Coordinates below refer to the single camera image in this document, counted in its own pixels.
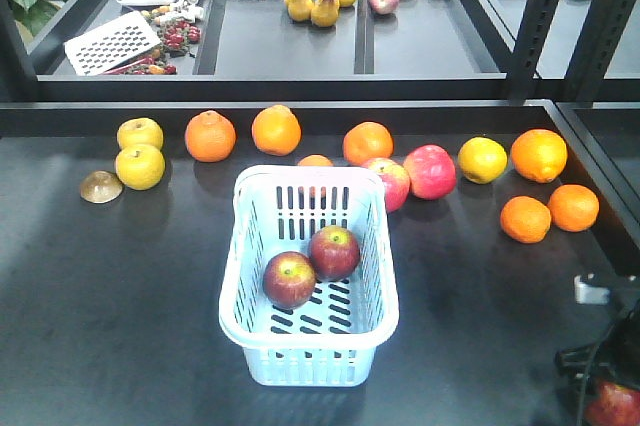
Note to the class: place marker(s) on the dark red apple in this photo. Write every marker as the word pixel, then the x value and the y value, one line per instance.
pixel 613 405
pixel 289 280
pixel 334 253

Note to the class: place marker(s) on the light blue plastic basket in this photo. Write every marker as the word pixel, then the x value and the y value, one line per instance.
pixel 329 341

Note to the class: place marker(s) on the dark red apple front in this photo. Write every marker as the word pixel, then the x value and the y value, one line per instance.
pixel 613 405

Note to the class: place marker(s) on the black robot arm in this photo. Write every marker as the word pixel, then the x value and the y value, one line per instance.
pixel 603 375

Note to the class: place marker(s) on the orange behind pink apples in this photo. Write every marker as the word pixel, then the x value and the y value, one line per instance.
pixel 366 141

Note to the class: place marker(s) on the small orange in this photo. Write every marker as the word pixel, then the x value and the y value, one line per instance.
pixel 315 160

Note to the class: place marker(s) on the orange with knob right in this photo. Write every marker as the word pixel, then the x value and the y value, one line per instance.
pixel 276 130

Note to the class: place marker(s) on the orange with knob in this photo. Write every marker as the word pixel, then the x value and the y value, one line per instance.
pixel 210 137
pixel 276 130

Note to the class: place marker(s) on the pink red apple left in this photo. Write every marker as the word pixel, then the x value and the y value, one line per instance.
pixel 395 179

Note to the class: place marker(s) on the pink red apple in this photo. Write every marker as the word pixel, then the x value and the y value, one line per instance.
pixel 431 171
pixel 395 179

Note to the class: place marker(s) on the pink red apple right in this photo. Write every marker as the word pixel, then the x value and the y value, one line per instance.
pixel 431 171

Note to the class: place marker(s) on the orange with knob left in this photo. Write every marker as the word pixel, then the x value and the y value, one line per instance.
pixel 210 137

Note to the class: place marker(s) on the yellow brown pear middle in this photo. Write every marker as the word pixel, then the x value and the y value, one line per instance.
pixel 325 13

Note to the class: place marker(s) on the yellow brown pear left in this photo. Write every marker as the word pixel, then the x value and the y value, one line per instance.
pixel 299 10

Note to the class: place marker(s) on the yellow apple front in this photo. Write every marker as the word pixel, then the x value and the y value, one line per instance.
pixel 140 166

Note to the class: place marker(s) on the yellow apple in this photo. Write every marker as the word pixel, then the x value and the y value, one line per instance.
pixel 140 166
pixel 141 130

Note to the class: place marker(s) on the yellow apple back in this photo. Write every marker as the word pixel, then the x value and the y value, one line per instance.
pixel 141 130

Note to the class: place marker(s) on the large orange right corner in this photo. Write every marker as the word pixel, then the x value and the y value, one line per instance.
pixel 539 155

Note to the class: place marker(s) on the orange far right front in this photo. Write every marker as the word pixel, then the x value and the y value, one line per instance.
pixel 573 207

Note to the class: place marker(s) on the white perforated panel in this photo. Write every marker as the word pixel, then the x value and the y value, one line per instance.
pixel 107 46

